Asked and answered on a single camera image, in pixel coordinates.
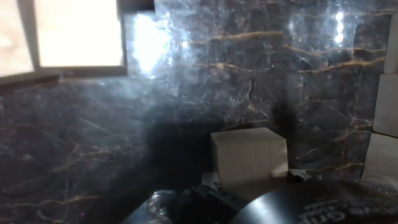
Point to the medium wooden cube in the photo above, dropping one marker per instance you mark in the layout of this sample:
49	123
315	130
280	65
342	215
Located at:
248	155

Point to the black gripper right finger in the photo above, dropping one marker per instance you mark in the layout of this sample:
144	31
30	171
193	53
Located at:
298	175

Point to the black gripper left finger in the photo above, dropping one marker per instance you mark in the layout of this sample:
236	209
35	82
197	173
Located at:
214	199

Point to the dark marble pattern mat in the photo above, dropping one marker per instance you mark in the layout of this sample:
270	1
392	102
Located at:
217	77

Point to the large wooden cube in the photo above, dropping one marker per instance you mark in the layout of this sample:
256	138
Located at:
382	158
391	43
387	104

